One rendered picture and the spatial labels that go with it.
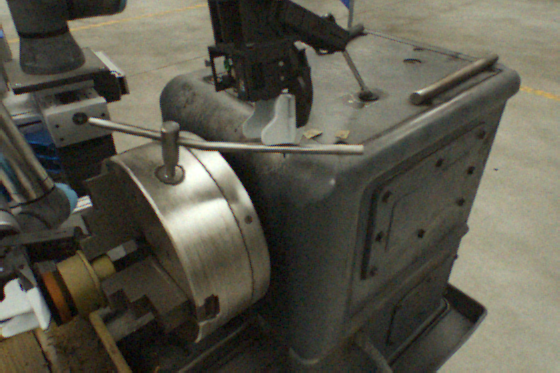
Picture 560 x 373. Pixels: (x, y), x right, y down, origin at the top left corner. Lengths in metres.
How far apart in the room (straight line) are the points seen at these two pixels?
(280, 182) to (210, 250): 0.13
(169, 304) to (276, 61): 0.34
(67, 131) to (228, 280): 0.66
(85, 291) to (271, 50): 0.41
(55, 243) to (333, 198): 0.44
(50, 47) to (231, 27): 0.80
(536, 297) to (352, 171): 1.81
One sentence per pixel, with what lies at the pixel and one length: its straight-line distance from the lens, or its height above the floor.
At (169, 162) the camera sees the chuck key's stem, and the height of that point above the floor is 1.26.
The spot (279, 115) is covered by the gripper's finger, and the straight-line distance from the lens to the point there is 0.48.
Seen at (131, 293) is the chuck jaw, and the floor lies 1.10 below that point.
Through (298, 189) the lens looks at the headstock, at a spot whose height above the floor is 1.22.
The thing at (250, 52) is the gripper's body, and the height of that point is 1.42.
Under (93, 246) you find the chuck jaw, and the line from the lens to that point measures 0.66.
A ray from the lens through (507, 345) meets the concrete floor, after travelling 2.07.
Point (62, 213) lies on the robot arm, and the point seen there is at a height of 0.99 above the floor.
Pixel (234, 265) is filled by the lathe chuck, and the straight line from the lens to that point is 0.59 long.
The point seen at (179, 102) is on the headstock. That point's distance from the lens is 0.79.
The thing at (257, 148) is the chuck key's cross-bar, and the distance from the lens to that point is 0.51.
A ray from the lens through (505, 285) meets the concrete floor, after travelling 2.29.
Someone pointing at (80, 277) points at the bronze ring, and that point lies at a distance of 0.65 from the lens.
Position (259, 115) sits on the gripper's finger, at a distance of 0.51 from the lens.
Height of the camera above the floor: 1.56
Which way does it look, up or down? 34 degrees down
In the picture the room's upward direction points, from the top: straight up
